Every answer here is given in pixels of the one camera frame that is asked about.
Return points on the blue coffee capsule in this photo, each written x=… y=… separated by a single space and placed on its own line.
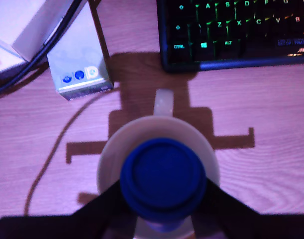
x=163 y=174

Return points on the black backlit keyboard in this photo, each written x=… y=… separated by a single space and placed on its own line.
x=229 y=32

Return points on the white box with blue icons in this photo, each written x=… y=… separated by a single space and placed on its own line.
x=77 y=57

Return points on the dark patterned mug, white inside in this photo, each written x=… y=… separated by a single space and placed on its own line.
x=161 y=128

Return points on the flat white carton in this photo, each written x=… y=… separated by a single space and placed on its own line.
x=5 y=25

